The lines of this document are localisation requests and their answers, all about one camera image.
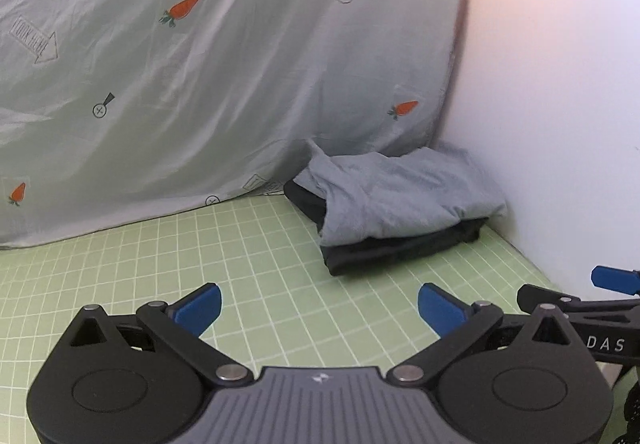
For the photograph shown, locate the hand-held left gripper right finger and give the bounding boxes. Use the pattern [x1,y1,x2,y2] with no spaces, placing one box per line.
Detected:
[391,282,587,384]

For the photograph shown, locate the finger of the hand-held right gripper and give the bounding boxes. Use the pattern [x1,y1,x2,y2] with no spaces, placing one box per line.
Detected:
[590,265,640,296]
[516,283,640,324]

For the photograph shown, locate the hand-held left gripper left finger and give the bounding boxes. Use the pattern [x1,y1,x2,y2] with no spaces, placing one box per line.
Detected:
[60,282,257,384]

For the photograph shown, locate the black pants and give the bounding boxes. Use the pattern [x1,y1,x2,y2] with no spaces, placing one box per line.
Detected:
[283,179,489,278]

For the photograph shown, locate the grey shirt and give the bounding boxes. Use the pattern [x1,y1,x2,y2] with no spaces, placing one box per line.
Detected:
[292,139,509,248]

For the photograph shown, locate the carrot print grey blanket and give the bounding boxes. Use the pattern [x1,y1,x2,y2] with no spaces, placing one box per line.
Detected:
[0,0,474,251]

